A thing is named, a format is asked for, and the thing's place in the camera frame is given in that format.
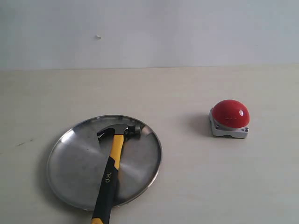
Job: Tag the red dome push button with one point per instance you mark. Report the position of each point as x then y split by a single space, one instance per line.
229 118

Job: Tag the yellow black claw hammer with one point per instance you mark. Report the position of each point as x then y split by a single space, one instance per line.
105 198

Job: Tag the round steel plate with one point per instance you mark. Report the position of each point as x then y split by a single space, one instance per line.
77 162

